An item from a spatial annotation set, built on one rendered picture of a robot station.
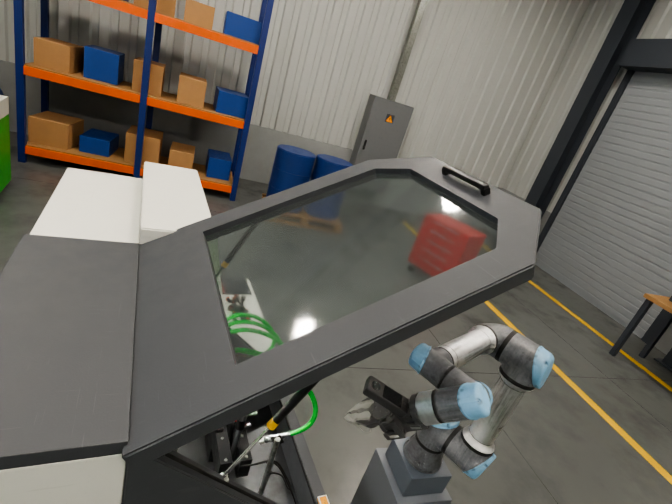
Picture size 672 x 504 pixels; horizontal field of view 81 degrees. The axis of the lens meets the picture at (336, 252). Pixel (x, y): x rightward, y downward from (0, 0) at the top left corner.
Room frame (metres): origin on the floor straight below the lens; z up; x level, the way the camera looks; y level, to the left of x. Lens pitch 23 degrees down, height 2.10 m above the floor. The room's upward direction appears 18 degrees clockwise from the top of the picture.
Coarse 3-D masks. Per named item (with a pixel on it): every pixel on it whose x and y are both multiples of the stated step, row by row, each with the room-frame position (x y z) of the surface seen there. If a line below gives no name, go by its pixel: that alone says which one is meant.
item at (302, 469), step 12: (288, 396) 1.21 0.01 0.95; (276, 408) 1.19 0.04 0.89; (288, 420) 1.10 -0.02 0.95; (288, 444) 1.05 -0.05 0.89; (300, 444) 1.01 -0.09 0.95; (288, 456) 1.02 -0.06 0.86; (300, 456) 0.97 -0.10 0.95; (288, 468) 1.00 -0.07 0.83; (300, 468) 0.94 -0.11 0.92; (312, 468) 0.93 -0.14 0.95; (300, 480) 0.92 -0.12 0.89; (312, 480) 0.89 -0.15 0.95; (300, 492) 0.90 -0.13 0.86; (312, 492) 0.86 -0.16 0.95; (324, 492) 0.87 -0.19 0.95
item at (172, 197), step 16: (144, 176) 1.47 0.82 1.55; (160, 176) 1.52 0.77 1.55; (176, 176) 1.58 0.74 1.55; (192, 176) 1.64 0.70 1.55; (144, 192) 1.31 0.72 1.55; (160, 192) 1.35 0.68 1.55; (176, 192) 1.40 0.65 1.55; (192, 192) 1.45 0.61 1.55; (144, 208) 1.18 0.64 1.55; (160, 208) 1.22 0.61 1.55; (176, 208) 1.26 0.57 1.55; (192, 208) 1.30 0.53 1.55; (208, 208) 1.36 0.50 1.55; (144, 224) 1.07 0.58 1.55; (160, 224) 1.10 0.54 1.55; (176, 224) 1.14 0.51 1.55; (144, 240) 1.05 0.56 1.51
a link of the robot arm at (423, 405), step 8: (424, 392) 0.76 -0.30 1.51; (416, 400) 0.75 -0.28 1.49; (424, 400) 0.74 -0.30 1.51; (416, 408) 0.73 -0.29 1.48; (424, 408) 0.73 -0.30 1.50; (432, 408) 0.78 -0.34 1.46; (424, 416) 0.72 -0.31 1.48; (432, 416) 0.71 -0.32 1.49; (424, 424) 0.72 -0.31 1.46; (432, 424) 0.72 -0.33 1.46
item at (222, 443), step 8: (224, 432) 0.94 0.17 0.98; (232, 432) 0.97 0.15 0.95; (208, 440) 0.97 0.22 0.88; (216, 440) 0.90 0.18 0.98; (224, 440) 0.91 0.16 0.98; (232, 440) 0.95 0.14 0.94; (240, 440) 0.93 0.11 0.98; (208, 448) 0.96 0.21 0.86; (216, 448) 0.89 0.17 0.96; (224, 448) 0.88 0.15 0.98; (240, 448) 0.90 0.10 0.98; (208, 456) 0.94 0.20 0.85; (216, 456) 0.87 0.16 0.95; (224, 456) 0.86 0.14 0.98; (248, 456) 0.88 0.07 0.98; (216, 464) 0.86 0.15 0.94; (224, 464) 0.83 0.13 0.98; (240, 464) 0.86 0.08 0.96; (240, 472) 0.86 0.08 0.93; (248, 472) 0.88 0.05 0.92
